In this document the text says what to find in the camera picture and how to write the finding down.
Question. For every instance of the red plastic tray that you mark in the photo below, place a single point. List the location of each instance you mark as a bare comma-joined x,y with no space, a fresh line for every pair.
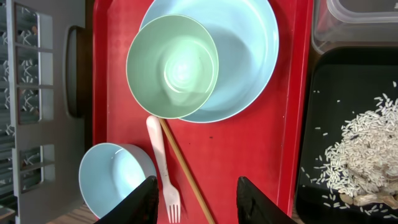
261,143

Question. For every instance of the clear plastic bin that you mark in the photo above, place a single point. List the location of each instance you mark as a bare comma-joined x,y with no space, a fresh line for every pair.
338,23

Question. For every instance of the rice food waste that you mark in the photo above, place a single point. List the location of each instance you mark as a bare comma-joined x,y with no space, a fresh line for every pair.
360,170

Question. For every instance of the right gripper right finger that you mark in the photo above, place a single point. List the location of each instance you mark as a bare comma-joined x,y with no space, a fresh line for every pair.
254,207

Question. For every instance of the small light blue bowl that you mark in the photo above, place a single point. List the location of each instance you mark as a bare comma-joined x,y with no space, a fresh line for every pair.
109,172

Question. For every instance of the green bowl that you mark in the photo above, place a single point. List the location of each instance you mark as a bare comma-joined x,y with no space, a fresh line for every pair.
172,66

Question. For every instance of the white plastic fork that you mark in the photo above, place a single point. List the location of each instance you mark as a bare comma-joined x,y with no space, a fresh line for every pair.
170,193

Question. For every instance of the black tray bin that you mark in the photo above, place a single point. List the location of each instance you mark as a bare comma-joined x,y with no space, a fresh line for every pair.
345,82

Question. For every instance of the wooden chopstick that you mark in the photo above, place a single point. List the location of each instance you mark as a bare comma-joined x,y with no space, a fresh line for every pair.
186,171

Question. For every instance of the large light blue plate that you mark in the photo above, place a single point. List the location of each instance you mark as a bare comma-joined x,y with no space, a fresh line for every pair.
247,38

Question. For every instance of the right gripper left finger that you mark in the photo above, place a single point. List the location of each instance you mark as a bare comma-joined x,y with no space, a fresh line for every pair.
139,207

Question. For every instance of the grey dishwasher rack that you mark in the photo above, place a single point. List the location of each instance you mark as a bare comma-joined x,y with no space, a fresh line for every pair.
42,141

